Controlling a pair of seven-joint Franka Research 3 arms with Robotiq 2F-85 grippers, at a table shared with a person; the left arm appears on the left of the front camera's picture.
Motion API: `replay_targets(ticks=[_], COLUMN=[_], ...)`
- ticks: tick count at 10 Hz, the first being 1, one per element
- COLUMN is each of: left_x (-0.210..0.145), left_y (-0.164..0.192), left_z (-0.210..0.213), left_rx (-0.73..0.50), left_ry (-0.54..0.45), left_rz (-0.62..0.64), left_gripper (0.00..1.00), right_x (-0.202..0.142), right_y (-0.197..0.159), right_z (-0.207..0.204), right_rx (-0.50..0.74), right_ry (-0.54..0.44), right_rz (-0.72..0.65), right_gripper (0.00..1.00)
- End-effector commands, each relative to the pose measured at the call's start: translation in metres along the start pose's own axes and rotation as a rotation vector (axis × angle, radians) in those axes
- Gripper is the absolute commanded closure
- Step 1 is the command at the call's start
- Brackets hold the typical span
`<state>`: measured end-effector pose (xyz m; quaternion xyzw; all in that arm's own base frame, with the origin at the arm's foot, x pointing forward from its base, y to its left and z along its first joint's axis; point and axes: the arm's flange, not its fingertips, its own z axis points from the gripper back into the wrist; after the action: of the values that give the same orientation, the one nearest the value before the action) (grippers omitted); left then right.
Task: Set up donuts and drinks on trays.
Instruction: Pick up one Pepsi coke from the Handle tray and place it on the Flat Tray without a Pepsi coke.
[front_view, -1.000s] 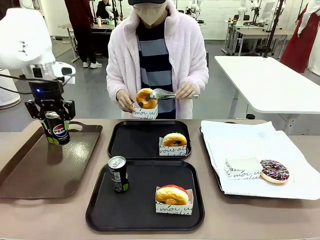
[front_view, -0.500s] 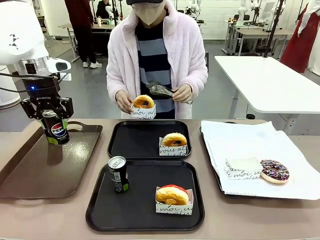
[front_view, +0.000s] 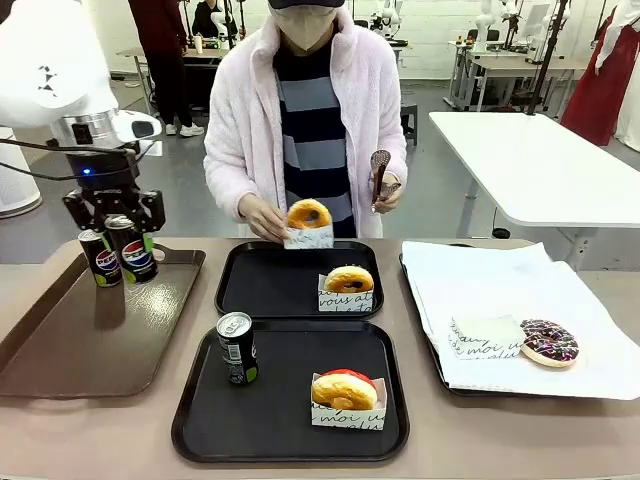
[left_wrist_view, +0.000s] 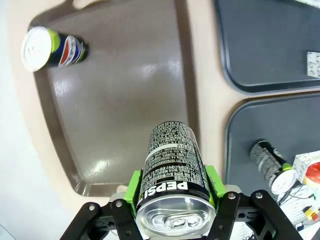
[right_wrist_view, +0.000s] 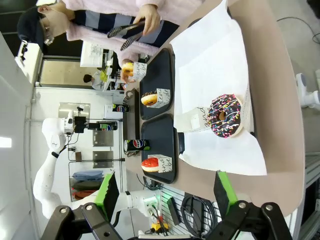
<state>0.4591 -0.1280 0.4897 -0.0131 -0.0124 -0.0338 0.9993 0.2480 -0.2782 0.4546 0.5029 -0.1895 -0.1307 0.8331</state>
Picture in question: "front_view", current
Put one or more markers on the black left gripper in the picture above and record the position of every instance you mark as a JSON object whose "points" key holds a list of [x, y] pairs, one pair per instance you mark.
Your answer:
{"points": [[107, 175]]}

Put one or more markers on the black Pepsi can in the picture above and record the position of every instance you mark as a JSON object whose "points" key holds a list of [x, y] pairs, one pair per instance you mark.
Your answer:
{"points": [[135, 257], [102, 262], [237, 350]]}

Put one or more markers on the yellow glazed donut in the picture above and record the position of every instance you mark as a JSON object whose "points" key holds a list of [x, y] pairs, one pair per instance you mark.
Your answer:
{"points": [[342, 280], [300, 217], [340, 392]]}

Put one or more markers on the white printed paper donut box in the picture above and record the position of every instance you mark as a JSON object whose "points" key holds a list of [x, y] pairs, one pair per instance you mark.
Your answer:
{"points": [[482, 337], [310, 239]]}

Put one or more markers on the metal tongs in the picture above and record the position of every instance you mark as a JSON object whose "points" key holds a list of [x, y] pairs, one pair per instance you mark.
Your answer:
{"points": [[380, 172]]}

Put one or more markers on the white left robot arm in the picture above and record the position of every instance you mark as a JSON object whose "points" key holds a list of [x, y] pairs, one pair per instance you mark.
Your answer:
{"points": [[45, 65]]}

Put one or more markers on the person's right forearm pink sleeve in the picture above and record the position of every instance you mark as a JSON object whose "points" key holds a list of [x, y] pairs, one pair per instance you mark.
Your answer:
{"points": [[225, 180]]}

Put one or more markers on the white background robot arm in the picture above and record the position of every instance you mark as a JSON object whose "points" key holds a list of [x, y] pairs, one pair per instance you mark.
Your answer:
{"points": [[387, 15], [484, 22]]}

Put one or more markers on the person's left forearm pink sleeve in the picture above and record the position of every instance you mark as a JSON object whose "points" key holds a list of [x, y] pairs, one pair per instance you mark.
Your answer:
{"points": [[395, 150]]}

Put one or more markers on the person's right hand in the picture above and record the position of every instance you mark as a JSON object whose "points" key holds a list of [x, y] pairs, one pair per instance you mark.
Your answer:
{"points": [[262, 217]]}

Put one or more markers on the person's left hand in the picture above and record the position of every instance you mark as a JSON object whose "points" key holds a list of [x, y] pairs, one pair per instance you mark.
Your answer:
{"points": [[392, 195]]}

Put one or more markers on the white sneaker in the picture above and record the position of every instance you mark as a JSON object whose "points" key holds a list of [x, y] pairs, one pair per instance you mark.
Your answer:
{"points": [[171, 129], [191, 130]]}

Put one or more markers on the person in pink jacket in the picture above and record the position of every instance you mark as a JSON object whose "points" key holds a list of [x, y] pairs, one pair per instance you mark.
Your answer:
{"points": [[245, 110]]}

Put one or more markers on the person in dark clothes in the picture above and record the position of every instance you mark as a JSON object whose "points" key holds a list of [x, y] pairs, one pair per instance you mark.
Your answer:
{"points": [[167, 55]]}

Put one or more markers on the black rectangular serving tray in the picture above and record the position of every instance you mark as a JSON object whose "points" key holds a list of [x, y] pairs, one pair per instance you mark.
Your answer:
{"points": [[265, 410], [270, 285]]}

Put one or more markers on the grey lab table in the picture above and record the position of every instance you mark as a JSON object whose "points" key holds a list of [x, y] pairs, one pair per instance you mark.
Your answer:
{"points": [[200, 54]]}

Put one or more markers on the white paper cup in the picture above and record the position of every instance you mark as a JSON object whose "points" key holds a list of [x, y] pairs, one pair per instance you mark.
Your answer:
{"points": [[198, 44]]}

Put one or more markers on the blue grey striped shirt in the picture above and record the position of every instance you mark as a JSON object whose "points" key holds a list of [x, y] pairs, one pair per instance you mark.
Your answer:
{"points": [[312, 130]]}

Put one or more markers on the donut in paper back tray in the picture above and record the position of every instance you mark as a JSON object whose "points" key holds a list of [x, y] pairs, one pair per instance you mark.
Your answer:
{"points": [[345, 301]]}

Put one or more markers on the white face mask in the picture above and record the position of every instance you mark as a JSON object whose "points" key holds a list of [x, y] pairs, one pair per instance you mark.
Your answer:
{"points": [[302, 25]]}

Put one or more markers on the dark cap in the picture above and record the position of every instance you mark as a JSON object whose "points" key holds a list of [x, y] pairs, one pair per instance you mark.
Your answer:
{"points": [[305, 3]]}

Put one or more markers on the red glazed donut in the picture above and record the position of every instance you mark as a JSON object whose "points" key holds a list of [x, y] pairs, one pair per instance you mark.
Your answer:
{"points": [[352, 375]]}

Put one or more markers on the black stool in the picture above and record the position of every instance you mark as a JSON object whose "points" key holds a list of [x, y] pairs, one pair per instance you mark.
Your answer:
{"points": [[409, 117]]}

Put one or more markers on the red-topped donut in paper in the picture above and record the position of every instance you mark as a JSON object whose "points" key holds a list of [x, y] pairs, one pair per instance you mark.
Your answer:
{"points": [[350, 417]]}

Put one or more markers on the black tray under paper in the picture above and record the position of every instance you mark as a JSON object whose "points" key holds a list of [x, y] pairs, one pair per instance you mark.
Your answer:
{"points": [[440, 372]]}

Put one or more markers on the white paper sheet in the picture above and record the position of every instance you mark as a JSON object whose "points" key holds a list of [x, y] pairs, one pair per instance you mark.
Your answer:
{"points": [[500, 285]]}

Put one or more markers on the white lab desk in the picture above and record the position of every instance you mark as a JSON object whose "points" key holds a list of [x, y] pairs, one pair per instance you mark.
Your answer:
{"points": [[510, 67]]}

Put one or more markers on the white table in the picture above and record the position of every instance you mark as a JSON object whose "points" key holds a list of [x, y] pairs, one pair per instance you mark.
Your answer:
{"points": [[540, 160]]}

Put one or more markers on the chocolate sprinkled donut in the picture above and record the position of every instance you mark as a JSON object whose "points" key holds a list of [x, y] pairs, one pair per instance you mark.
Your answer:
{"points": [[550, 342]]}

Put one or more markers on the black pole stand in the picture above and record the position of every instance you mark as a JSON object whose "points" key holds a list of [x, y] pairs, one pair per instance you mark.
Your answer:
{"points": [[547, 55]]}

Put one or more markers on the red dress mannequin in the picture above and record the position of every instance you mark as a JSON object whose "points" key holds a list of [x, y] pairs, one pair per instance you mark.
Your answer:
{"points": [[600, 75]]}

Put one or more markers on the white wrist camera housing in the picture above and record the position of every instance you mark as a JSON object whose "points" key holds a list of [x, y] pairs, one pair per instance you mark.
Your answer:
{"points": [[140, 127]]}

